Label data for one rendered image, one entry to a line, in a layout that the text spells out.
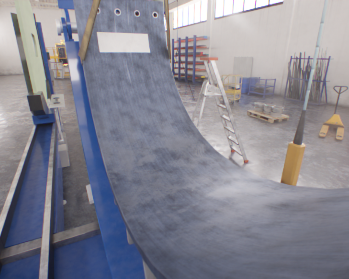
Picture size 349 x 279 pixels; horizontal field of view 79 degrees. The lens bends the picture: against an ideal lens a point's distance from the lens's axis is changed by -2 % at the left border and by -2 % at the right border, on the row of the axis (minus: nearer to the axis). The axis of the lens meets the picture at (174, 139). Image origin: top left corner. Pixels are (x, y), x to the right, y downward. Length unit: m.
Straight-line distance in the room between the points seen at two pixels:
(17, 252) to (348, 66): 11.96
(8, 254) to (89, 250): 0.58
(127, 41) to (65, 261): 1.72
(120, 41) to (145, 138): 0.81
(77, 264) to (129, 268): 0.73
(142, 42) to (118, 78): 0.37
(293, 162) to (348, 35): 10.91
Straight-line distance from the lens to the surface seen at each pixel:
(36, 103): 4.27
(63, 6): 2.35
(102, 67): 1.72
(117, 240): 1.39
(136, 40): 1.87
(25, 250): 2.10
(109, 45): 1.81
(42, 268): 1.80
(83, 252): 2.00
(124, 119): 1.49
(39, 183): 2.98
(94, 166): 1.71
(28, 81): 5.97
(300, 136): 1.42
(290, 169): 1.48
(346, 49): 12.10
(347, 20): 12.29
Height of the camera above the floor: 1.96
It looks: 21 degrees down
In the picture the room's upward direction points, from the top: straight up
